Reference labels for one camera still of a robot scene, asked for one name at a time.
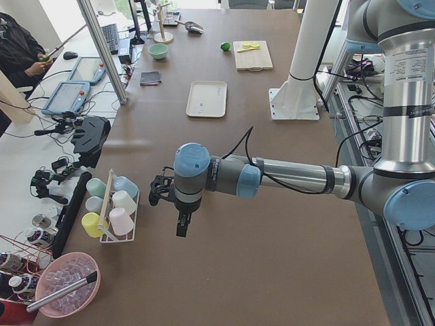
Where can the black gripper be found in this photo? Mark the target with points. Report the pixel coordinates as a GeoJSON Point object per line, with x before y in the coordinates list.
{"type": "Point", "coordinates": [186, 209]}

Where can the green lime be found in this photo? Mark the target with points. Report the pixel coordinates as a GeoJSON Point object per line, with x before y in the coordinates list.
{"type": "Point", "coordinates": [225, 47]}

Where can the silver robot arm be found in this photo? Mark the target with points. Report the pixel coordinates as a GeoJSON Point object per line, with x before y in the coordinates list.
{"type": "Point", "coordinates": [399, 186]}

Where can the cream rabbit tray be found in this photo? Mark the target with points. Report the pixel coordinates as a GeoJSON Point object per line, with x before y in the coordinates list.
{"type": "Point", "coordinates": [207, 99]}

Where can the pink plastic cup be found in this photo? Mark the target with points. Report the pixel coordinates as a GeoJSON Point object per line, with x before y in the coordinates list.
{"type": "Point", "coordinates": [121, 222]}

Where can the white plastic cup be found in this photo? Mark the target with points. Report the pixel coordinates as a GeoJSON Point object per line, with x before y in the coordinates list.
{"type": "Point", "coordinates": [122, 199]}

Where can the blue plastic cup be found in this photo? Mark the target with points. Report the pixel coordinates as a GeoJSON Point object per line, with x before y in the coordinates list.
{"type": "Point", "coordinates": [125, 184]}

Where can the yellow plastic cup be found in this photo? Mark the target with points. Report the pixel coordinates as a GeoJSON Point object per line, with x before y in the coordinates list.
{"type": "Point", "coordinates": [90, 223]}

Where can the black flat bar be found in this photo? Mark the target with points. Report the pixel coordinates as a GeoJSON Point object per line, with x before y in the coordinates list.
{"type": "Point", "coordinates": [67, 218]}

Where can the pink bowl of ice cubes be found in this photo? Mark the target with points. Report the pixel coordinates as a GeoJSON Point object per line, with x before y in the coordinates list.
{"type": "Point", "coordinates": [62, 272]}

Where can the purple label bottle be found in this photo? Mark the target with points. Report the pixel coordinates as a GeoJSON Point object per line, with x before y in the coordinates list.
{"type": "Point", "coordinates": [39, 237]}

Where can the grey folded cloth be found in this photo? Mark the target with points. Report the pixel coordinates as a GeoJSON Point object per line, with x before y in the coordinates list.
{"type": "Point", "coordinates": [148, 78]}

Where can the blue teach pendant near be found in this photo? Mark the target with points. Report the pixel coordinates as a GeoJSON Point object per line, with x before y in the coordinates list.
{"type": "Point", "coordinates": [68, 96]}

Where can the blue teach pendant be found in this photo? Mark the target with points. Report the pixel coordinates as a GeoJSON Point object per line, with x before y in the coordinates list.
{"type": "Point", "coordinates": [68, 96]}
{"type": "Point", "coordinates": [88, 69]}

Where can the mint green bowl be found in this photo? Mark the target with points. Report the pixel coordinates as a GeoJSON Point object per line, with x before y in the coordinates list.
{"type": "Point", "coordinates": [158, 51]}

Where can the blue teach pendant far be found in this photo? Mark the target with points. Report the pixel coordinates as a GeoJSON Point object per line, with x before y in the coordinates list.
{"type": "Point", "coordinates": [88, 69]}

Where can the wooden cutting board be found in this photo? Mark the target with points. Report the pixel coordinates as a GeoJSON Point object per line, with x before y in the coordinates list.
{"type": "Point", "coordinates": [256, 60]}

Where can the wooden mug tree stand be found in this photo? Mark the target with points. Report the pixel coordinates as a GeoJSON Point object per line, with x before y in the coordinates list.
{"type": "Point", "coordinates": [163, 36]}

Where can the yellow plastic knife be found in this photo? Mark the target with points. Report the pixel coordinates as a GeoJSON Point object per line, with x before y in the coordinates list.
{"type": "Point", "coordinates": [248, 49]}

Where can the metal scoop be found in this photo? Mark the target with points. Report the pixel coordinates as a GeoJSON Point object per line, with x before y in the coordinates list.
{"type": "Point", "coordinates": [192, 27]}

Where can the black computer mouse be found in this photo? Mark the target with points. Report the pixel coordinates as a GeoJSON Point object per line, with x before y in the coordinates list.
{"type": "Point", "coordinates": [69, 55]}

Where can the black keyboard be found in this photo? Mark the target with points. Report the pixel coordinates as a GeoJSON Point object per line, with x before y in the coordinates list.
{"type": "Point", "coordinates": [110, 33]}

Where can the seated person in black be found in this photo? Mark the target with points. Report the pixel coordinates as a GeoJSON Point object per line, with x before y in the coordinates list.
{"type": "Point", "coordinates": [23, 60]}

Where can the white wire cup rack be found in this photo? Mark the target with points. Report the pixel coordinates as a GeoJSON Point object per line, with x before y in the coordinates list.
{"type": "Point", "coordinates": [104, 222]}

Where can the black bracket plate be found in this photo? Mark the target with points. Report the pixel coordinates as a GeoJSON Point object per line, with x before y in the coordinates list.
{"type": "Point", "coordinates": [88, 139]}

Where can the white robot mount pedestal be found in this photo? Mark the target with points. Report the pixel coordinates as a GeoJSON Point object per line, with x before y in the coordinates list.
{"type": "Point", "coordinates": [296, 99]}

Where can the aluminium frame post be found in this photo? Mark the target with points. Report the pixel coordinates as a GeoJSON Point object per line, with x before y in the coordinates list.
{"type": "Point", "coordinates": [100, 43]}

